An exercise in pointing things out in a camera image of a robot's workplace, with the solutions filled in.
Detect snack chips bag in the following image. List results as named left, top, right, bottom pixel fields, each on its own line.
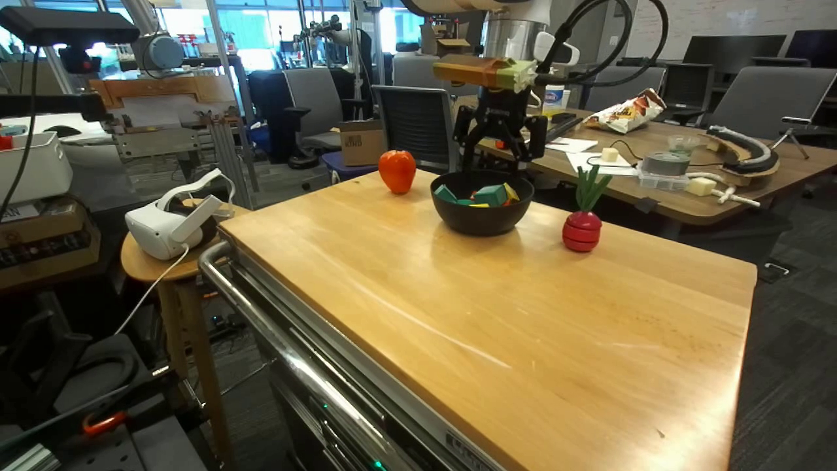
left=584, top=90, right=666, bottom=133

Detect steel cart handle bar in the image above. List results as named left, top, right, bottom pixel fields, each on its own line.
left=199, top=245, right=416, bottom=471

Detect grey curved headband device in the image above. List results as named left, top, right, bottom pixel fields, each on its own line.
left=705, top=127, right=779, bottom=175

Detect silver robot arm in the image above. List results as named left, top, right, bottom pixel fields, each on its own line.
left=402, top=0, right=548, bottom=174

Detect red toy radish green leaves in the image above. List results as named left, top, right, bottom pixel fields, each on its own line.
left=562, top=165, right=609, bottom=254

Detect black bowl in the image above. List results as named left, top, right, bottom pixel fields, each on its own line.
left=432, top=171, right=533, bottom=237

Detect grey office chair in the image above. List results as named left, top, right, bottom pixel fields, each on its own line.
left=705, top=67, right=837, bottom=141

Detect round wooden stool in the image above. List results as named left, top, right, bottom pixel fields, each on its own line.
left=121, top=237, right=232, bottom=471

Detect white VR headset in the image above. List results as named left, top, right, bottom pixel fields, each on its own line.
left=125, top=169, right=236, bottom=263

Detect wooden office desk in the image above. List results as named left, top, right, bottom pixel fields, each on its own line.
left=533, top=124, right=837, bottom=225

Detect teal wooden rectangular block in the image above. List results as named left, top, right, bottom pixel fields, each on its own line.
left=435, top=183, right=471, bottom=207

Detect teal wooden cube block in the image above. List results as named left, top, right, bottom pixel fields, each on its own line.
left=471, top=183, right=508, bottom=207

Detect red apple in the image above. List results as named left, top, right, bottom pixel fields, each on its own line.
left=377, top=149, right=416, bottom=197

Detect yellow wooden block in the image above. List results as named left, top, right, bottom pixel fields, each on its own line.
left=503, top=183, right=520, bottom=207

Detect white paper sheets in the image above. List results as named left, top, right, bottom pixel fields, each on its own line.
left=541, top=137, right=639, bottom=178

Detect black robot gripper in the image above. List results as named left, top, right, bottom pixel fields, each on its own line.
left=456, top=90, right=546, bottom=182

